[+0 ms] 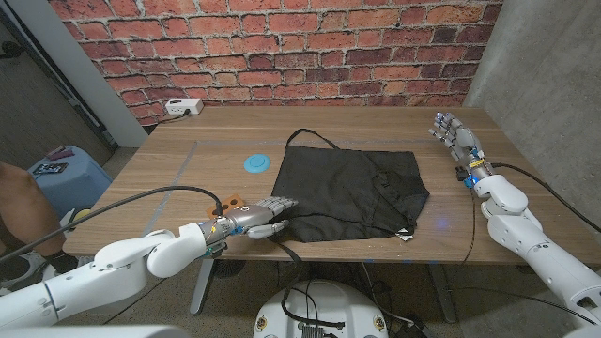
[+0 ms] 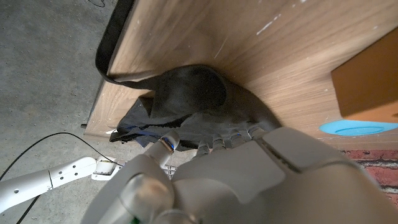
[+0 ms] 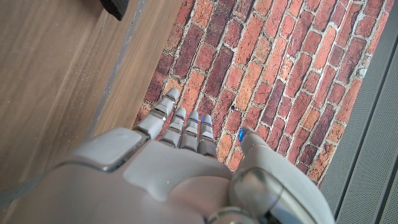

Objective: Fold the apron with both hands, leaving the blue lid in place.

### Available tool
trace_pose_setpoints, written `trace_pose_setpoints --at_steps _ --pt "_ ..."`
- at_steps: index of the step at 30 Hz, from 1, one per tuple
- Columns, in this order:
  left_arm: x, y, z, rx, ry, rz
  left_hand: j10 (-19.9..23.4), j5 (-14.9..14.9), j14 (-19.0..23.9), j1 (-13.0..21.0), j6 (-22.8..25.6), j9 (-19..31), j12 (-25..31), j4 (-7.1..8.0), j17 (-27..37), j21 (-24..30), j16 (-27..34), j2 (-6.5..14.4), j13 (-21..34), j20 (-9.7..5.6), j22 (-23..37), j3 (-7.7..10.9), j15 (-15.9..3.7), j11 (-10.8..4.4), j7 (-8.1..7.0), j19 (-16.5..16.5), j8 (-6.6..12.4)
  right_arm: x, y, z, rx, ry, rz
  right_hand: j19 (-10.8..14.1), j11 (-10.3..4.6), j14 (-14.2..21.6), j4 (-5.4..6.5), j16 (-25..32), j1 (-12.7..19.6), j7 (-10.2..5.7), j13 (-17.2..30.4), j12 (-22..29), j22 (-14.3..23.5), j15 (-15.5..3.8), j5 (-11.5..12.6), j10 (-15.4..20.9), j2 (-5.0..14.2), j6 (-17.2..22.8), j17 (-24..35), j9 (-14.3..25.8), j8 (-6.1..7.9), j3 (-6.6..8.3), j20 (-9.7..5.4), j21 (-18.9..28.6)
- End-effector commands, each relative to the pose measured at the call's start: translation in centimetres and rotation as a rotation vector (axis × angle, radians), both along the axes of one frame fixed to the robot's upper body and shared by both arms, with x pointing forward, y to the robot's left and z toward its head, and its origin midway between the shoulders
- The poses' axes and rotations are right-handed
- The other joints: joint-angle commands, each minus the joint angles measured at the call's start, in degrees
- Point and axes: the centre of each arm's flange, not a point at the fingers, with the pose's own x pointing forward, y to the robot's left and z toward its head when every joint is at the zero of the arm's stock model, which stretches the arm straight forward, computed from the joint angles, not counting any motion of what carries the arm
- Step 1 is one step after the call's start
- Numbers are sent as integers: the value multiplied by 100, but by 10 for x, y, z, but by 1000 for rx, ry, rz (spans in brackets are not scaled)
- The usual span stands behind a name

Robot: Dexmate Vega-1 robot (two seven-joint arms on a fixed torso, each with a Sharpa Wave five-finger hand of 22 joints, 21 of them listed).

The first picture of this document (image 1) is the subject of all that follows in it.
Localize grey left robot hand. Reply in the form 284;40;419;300
201;195;300;249

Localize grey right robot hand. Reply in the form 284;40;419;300
427;111;492;183

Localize black apron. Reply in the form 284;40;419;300
270;127;431;264

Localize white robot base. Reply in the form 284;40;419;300
253;280;390;338

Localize blue round lid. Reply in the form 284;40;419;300
242;153;272;175

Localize brown wooden block with holes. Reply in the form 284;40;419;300
206;193;246;220

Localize black round fan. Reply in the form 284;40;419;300
213;259;248;279

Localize grey table leg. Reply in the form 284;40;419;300
429;264;457;324
190;259;215;315

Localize white power strip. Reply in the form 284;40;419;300
164;97;205;116

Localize blue plastic stool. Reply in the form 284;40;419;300
27;145;114;220

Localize brick print backdrop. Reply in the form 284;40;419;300
46;0;503;127

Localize white robot chest edge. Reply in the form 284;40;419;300
0;325;192;338

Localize black power adapter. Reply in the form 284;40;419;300
396;318;438;338

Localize purple flat item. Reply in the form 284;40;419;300
45;146;75;161

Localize black phone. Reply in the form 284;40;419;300
32;161;69;176

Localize person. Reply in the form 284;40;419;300
0;161;93;292

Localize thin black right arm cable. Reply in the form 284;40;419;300
461;185;477;264

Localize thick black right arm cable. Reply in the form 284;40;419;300
490;161;601;234

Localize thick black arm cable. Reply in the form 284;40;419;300
0;185;224;264
490;161;601;234

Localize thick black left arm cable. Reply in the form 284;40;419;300
0;185;224;264

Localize black power strip cord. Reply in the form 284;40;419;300
157;109;192;125

